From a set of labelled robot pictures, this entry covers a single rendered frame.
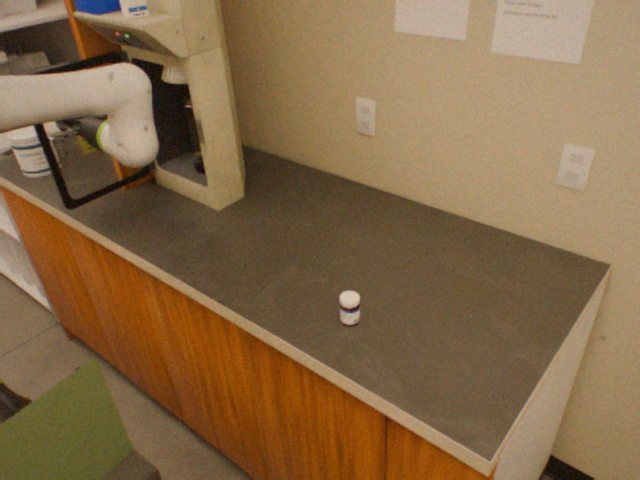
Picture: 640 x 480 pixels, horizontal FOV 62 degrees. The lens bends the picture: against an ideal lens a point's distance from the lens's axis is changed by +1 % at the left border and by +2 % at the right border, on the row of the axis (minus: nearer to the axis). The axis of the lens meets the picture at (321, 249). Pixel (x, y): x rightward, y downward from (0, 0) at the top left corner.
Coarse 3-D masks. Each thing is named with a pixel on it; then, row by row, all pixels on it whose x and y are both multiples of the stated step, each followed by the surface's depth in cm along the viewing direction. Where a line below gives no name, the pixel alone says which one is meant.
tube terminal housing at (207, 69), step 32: (160, 0) 135; (192, 0) 134; (192, 32) 137; (224, 32) 161; (160, 64) 148; (192, 64) 140; (224, 64) 150; (192, 96) 146; (224, 96) 152; (224, 128) 156; (224, 160) 161; (192, 192) 171; (224, 192) 165
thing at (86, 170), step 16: (112, 64) 155; (48, 128) 147; (80, 144) 156; (64, 160) 154; (80, 160) 157; (96, 160) 161; (112, 160) 166; (64, 176) 155; (80, 176) 159; (96, 176) 163; (112, 176) 167; (128, 176) 172; (80, 192) 161
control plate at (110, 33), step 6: (102, 30) 145; (108, 30) 142; (114, 30) 139; (108, 36) 148; (114, 36) 145; (120, 36) 142; (126, 36) 140; (132, 36) 137; (132, 42) 142; (138, 42) 140; (144, 48) 143; (150, 48) 140
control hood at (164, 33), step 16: (80, 16) 142; (96, 16) 137; (112, 16) 136; (160, 16) 133; (176, 16) 133; (144, 32) 129; (160, 32) 130; (176, 32) 133; (160, 48) 136; (176, 48) 135
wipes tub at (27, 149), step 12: (12, 132) 188; (24, 132) 187; (12, 144) 185; (24, 144) 184; (36, 144) 186; (24, 156) 187; (36, 156) 187; (24, 168) 190; (36, 168) 190; (48, 168) 192
